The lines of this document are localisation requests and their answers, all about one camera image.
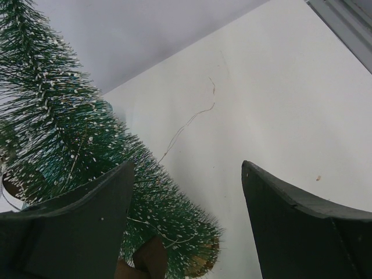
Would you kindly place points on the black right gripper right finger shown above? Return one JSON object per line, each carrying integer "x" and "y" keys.
{"x": 300, "y": 235}

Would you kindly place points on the brown ribbon bow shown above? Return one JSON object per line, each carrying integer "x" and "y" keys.
{"x": 150, "y": 261}

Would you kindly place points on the small green christmas tree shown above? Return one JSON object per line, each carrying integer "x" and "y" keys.
{"x": 57, "y": 133}

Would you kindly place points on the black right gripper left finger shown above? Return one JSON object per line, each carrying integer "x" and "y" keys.
{"x": 74, "y": 235}

